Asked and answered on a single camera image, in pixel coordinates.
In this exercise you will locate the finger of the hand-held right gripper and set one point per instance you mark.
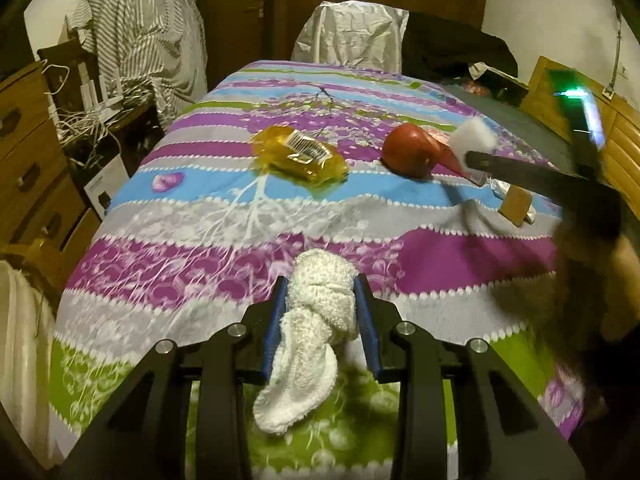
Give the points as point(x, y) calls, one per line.
point(525, 172)

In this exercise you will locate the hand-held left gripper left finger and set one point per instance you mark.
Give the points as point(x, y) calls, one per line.
point(277, 330)

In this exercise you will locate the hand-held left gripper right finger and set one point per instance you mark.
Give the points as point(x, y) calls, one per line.
point(367, 330)

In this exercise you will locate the white terry sock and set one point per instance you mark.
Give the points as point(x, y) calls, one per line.
point(315, 320)

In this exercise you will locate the white sponge block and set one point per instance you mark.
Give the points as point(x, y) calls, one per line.
point(472, 137)

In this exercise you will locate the grey bed sheet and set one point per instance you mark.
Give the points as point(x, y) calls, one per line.
point(520, 125)

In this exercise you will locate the red white carton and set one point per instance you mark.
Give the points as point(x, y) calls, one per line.
point(450, 162)

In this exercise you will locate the light wooden cabinet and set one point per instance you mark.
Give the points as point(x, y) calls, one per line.
point(625, 130)

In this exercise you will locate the dark open box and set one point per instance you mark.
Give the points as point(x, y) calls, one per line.
point(505, 85)

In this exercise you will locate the red patterned bag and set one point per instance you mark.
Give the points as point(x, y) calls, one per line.
point(477, 87)

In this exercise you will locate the floral printed blanket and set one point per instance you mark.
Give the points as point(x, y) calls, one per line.
point(225, 240)

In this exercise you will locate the red apple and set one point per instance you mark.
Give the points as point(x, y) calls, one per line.
point(407, 152)

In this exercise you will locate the black clothing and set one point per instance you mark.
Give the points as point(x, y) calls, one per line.
point(450, 45)

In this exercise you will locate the yellow plastic packet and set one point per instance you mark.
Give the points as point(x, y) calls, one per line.
point(300, 157)

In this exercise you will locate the white plastic covered chair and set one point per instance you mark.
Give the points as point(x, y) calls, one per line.
point(350, 35)

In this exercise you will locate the white cardboard box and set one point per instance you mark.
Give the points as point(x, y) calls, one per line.
point(105, 185)

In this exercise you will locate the white ribbed cloth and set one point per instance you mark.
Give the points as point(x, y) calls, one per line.
point(25, 360)

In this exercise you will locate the white router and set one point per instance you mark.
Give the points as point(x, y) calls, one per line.
point(102, 92)

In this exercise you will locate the wooden dresser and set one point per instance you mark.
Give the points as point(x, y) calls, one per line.
point(30, 160)

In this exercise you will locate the dark wooden wardrobe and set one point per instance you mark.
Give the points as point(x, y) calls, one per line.
point(250, 10)

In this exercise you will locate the striped grey white cloth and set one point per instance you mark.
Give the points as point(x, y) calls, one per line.
point(135, 35)

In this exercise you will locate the wooden chair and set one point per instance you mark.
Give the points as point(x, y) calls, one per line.
point(60, 60)

